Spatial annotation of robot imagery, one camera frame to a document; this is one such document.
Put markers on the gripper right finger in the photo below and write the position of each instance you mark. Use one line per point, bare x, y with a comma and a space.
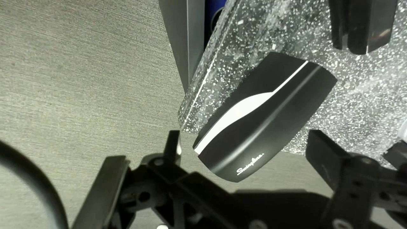
353, 178

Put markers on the blue container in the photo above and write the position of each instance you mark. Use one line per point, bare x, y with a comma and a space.
212, 9

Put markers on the grey metal panel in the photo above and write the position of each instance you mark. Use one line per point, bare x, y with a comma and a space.
182, 35

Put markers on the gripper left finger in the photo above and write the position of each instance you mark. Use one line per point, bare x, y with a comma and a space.
165, 178

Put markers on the black and white stapler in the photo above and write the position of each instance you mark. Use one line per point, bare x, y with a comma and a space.
270, 127

